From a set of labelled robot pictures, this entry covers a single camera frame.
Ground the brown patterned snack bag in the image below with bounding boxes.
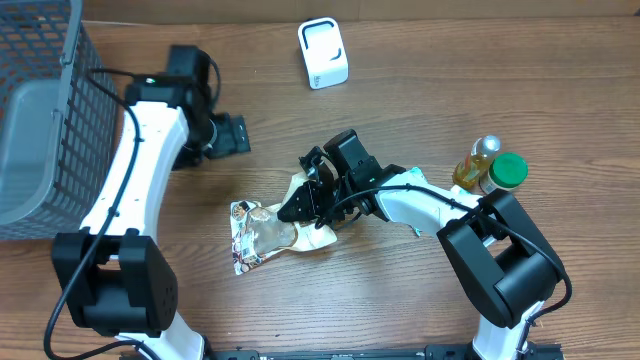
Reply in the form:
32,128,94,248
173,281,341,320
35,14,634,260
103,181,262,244
230,200,337,275

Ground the clear plastic bottle grey cap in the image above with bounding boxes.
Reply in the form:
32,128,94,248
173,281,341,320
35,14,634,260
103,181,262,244
452,135,501,190

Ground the green lid jar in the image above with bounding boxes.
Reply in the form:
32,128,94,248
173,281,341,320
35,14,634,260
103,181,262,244
479,152,528,193

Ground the mint green wipes pack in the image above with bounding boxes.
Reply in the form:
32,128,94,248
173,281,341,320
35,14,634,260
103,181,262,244
405,167,429,188

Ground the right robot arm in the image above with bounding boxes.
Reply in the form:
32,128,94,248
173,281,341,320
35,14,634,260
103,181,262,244
277,129,572,359

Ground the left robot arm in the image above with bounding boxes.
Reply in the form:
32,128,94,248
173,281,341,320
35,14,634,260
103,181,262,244
43,45,250,359

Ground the white barcode scanner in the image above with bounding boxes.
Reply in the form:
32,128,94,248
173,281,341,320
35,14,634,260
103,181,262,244
297,17,349,90

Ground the dark grey plastic basket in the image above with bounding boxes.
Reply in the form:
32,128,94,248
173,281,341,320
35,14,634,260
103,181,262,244
1,0,119,240

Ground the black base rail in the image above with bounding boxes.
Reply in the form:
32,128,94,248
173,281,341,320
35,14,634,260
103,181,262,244
119,342,566,360

